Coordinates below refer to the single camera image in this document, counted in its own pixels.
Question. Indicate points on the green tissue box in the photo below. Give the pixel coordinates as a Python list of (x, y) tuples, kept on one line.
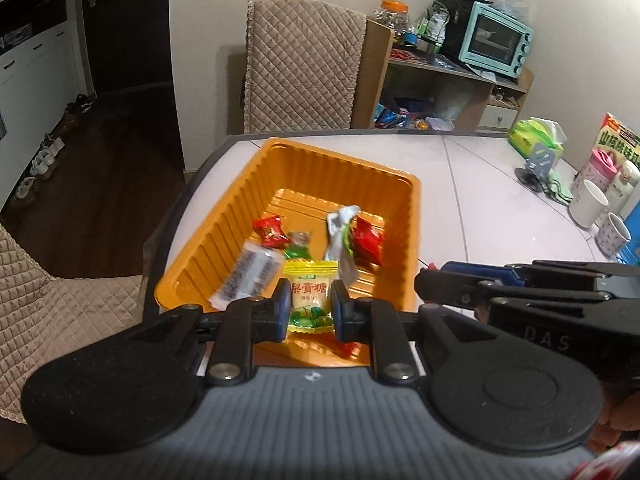
[(525, 140)]

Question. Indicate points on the green snack bag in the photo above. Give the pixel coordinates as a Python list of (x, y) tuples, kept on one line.
[(432, 22)]

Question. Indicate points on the large red snack packet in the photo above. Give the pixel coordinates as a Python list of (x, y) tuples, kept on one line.
[(367, 240)]

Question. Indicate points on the red twist-wrapped candy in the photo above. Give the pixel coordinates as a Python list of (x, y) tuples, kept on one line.
[(270, 230)]

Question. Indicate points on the beige quilted chair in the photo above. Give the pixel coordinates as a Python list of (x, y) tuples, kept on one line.
[(60, 310), (300, 70)]

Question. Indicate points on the white bottle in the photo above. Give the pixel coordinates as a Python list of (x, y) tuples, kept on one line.
[(625, 182)]

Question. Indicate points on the black white striped packet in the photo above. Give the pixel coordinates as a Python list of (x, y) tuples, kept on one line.
[(247, 272)]

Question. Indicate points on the row of shoes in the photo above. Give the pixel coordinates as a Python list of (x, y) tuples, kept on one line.
[(47, 152)]

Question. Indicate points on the green cloth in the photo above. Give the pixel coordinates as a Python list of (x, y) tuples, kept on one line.
[(560, 187)]

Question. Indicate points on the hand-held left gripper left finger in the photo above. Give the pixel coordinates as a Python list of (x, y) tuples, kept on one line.
[(282, 305)]

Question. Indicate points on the dark door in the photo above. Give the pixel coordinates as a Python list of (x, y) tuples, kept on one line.
[(130, 20)]

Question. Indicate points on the person's right hand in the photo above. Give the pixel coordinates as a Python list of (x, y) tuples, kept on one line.
[(625, 415)]

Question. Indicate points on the wooden shelf unit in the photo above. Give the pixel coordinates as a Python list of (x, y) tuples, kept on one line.
[(375, 60)]

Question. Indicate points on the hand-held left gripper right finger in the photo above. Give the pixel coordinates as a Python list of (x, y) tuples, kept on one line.
[(340, 307)]

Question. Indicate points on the green candy packet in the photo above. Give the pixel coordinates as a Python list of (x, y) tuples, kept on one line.
[(299, 247)]

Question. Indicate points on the clear jar orange lid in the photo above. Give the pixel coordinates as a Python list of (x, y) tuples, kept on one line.
[(392, 15)]

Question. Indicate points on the white cabinet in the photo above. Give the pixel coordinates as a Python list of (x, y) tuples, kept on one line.
[(30, 70)]

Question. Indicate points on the grey phone stand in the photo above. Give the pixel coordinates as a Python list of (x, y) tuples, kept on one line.
[(542, 160)]

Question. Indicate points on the teal toaster oven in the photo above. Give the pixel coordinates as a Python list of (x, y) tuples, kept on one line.
[(495, 40)]

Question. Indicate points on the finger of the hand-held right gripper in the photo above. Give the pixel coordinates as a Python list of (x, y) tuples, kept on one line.
[(480, 272), (450, 290)]

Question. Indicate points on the yellow candy packet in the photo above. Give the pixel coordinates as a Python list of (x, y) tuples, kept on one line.
[(307, 295)]

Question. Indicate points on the silver foil snack packet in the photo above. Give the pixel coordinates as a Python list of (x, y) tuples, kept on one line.
[(340, 245)]

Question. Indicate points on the red patterned clothing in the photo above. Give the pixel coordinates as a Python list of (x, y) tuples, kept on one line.
[(600, 470)]

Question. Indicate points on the orange plastic tray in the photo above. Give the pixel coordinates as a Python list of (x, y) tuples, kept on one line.
[(320, 165)]

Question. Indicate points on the white cup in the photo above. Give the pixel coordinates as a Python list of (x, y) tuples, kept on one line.
[(587, 205)]

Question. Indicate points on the red gold-print snack packet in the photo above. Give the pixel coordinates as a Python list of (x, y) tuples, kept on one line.
[(352, 349)]

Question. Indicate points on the patterned mug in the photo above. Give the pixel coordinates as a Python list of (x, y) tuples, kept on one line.
[(612, 235)]

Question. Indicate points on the green yellow box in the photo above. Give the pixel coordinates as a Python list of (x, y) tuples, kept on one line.
[(615, 135)]

